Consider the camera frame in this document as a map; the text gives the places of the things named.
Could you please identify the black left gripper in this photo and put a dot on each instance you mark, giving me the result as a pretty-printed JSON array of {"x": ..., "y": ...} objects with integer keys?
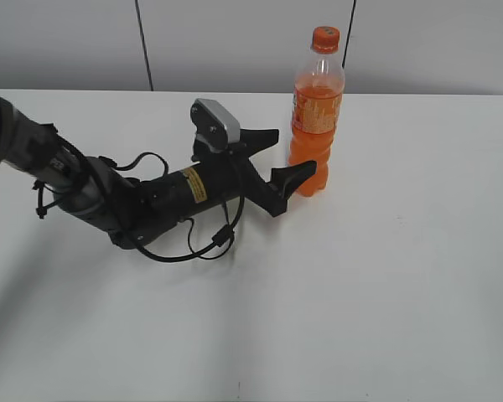
[{"x": 217, "y": 178}]

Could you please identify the orange bottle cap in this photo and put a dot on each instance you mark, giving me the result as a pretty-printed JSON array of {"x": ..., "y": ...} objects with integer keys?
[{"x": 325, "y": 40}]

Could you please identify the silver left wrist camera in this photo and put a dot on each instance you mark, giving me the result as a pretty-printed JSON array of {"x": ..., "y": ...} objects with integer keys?
[{"x": 215, "y": 126}]

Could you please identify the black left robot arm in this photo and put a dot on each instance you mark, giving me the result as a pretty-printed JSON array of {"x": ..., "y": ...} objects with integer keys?
[{"x": 133, "y": 212}]

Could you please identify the orange soda bottle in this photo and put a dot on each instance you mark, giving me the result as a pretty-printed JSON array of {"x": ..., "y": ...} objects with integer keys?
[{"x": 317, "y": 96}]

